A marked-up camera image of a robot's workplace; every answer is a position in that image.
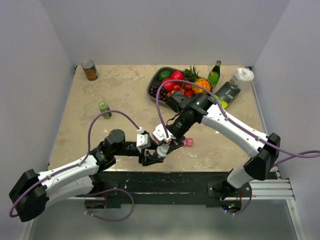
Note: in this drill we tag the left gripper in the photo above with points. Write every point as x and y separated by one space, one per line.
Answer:
148 159

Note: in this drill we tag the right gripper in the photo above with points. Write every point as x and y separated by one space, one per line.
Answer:
175 144

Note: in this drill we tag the white pill bottle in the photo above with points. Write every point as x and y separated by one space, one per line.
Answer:
160 153

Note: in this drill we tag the pink weekly pill organizer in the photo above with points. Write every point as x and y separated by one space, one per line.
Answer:
188 142

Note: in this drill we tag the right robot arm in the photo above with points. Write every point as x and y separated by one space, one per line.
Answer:
262 149

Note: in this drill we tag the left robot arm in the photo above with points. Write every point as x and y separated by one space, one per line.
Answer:
34 192

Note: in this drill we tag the dark purple grape bunch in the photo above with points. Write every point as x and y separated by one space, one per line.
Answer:
162 96

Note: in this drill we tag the small green can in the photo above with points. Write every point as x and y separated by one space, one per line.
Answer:
103 107

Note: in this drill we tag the grey fruit tray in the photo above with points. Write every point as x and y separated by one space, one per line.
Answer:
155 81

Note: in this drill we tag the red apple upper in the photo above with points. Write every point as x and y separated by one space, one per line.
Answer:
177 75

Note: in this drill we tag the green lime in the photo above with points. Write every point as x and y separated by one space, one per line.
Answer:
164 74

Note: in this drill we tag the orange artificial pineapple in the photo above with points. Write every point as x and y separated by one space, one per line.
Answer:
192 75

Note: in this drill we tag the black green razor box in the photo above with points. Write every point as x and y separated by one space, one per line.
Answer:
227 93

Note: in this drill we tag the green glass bottle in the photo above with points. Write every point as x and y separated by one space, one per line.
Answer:
214 75

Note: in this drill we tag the orange label tin can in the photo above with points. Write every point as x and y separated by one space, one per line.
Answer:
89 69

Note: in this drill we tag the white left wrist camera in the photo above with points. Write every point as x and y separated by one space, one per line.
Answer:
143 140

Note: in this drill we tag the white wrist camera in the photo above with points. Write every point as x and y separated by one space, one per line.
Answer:
160 135
143 140

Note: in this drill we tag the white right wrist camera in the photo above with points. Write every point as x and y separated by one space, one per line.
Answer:
160 135

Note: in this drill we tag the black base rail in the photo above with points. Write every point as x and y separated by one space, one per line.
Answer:
148 188

